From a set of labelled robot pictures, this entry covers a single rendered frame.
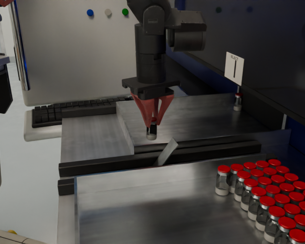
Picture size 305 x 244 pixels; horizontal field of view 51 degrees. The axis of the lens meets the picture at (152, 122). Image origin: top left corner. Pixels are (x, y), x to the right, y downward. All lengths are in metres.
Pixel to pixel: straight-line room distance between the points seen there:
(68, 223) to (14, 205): 1.63
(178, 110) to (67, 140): 0.32
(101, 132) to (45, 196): 1.41
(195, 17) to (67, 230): 0.40
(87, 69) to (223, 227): 0.83
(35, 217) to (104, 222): 1.51
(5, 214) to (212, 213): 1.67
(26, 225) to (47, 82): 0.99
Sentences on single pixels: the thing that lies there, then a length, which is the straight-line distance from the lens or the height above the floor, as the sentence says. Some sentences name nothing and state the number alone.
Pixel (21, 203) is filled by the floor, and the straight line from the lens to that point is 2.13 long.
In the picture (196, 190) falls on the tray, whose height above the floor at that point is 0.88.
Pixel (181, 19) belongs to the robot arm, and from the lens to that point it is 0.59.
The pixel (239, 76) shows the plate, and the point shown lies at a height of 1.01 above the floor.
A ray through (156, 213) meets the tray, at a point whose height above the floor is 0.88.
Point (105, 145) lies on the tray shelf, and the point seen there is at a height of 0.88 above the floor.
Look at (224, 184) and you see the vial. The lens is 0.54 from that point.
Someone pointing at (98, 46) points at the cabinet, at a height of 1.00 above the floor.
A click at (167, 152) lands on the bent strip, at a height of 0.92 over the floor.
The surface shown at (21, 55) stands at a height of 1.00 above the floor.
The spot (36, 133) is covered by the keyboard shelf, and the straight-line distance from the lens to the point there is 0.99.
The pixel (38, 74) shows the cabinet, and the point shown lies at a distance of 1.17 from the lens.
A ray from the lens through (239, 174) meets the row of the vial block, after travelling 0.52.
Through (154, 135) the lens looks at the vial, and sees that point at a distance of 0.67.
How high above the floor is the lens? 1.20
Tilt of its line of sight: 23 degrees down
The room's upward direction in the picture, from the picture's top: straight up
